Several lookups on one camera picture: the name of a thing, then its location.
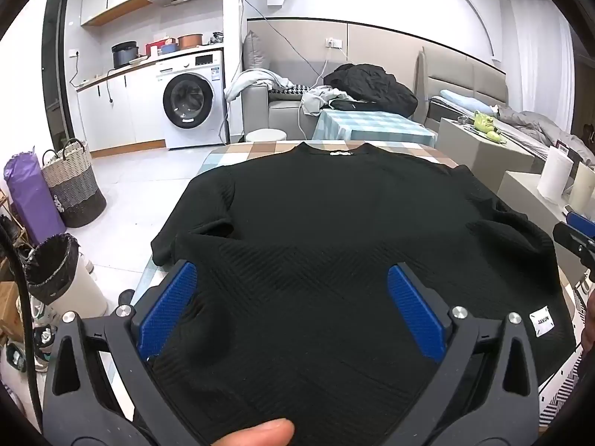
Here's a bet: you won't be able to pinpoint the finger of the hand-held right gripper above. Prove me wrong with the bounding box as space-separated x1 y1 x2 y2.
566 211 595 237
553 222 595 270

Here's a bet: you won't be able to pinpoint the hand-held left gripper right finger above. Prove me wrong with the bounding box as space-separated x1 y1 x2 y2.
372 261 541 446

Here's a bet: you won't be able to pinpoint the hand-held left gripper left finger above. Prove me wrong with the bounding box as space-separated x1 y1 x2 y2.
42 260 205 446

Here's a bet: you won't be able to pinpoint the black knit sweater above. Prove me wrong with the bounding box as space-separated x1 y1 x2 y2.
151 142 575 446

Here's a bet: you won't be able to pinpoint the white clothes heap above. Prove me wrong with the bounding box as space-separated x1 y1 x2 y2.
300 86 345 117

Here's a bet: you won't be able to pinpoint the person's left hand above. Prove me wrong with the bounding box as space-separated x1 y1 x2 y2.
218 418 296 446

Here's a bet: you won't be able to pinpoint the white box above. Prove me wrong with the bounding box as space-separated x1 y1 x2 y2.
569 162 595 217

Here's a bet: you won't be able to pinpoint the paper towel roll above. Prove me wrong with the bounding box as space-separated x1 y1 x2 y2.
537 145 575 203

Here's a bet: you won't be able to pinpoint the white trash bin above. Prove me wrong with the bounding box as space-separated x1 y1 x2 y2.
23 233 109 317

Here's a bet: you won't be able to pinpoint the bed with grey duvet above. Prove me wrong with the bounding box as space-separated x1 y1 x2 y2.
428 88 595 169

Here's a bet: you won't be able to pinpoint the small grey cabinet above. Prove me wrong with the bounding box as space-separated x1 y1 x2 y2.
437 117 535 191

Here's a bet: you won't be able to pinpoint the green toy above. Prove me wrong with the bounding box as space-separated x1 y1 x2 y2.
473 110 508 143

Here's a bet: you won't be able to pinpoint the woven laundry basket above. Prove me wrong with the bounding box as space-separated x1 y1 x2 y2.
42 138 107 228

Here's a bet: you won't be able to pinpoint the light blue pillow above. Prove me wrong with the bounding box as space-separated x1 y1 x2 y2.
439 89 490 115

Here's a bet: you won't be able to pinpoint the white curtain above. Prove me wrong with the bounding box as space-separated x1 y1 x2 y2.
506 0 577 132

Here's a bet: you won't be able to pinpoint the brown checkered tablecloth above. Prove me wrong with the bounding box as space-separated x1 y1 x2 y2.
135 139 586 428

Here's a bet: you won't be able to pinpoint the wooden shoe rack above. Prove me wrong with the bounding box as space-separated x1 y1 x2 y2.
0 190 35 265

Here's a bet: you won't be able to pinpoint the purple bag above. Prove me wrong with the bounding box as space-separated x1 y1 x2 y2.
4 151 67 247

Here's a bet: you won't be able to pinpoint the blue checkered tablecloth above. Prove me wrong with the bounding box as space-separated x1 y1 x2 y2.
312 109 438 148

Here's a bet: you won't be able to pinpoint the white washing machine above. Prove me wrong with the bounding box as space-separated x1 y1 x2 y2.
155 50 227 150

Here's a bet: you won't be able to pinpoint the white round stool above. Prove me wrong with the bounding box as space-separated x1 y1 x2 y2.
245 129 286 143

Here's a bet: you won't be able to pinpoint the white kitchen counter cabinets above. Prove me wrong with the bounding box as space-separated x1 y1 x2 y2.
75 58 164 152

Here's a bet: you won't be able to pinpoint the grey sofa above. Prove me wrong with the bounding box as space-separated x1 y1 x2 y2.
242 81 326 142

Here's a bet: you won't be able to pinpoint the black jacket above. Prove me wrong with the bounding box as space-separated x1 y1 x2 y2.
324 62 419 118

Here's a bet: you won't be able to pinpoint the light grey cloth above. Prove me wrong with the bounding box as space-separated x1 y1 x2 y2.
225 69 289 102

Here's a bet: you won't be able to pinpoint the dark door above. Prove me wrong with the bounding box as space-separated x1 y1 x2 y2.
42 0 76 155

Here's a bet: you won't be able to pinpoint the black cooking pot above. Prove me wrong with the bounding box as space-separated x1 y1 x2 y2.
112 41 139 70

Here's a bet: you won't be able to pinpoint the grey cushion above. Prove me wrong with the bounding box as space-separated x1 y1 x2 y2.
242 30 273 74

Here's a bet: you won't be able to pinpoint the black cable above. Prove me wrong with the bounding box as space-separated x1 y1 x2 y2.
0 223 47 430

